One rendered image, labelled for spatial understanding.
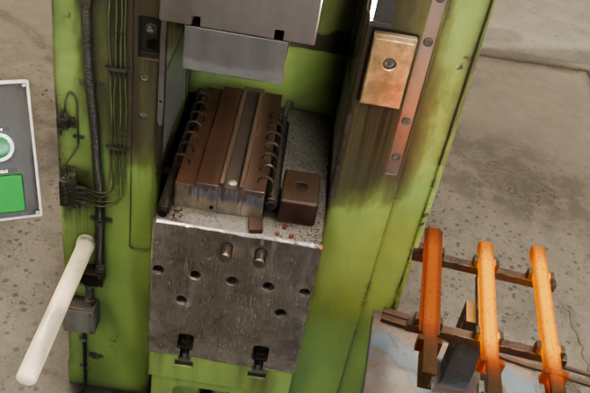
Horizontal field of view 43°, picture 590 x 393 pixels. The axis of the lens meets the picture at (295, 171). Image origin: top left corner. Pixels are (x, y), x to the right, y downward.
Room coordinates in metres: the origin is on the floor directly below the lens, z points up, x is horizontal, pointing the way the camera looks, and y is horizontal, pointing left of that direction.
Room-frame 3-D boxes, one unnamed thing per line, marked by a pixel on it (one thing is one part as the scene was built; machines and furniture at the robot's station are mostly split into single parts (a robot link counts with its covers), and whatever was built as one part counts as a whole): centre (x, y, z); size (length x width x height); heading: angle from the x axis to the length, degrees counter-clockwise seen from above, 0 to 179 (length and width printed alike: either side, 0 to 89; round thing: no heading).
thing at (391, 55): (1.44, -0.15, 1.27); 0.09 x 0.02 x 0.17; 92
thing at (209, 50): (1.51, 0.16, 1.32); 0.42 x 0.20 x 0.10; 2
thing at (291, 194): (1.36, -0.02, 0.95); 0.12 x 0.08 x 0.06; 2
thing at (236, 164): (1.51, 0.14, 0.99); 0.42 x 0.05 x 0.01; 2
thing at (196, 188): (1.51, 0.16, 0.96); 0.42 x 0.20 x 0.09; 2
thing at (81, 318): (1.41, 0.52, 0.36); 0.09 x 0.07 x 0.12; 92
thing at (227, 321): (1.52, 0.11, 0.69); 0.56 x 0.38 x 0.45; 2
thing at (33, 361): (1.20, 0.50, 0.62); 0.44 x 0.05 x 0.05; 2
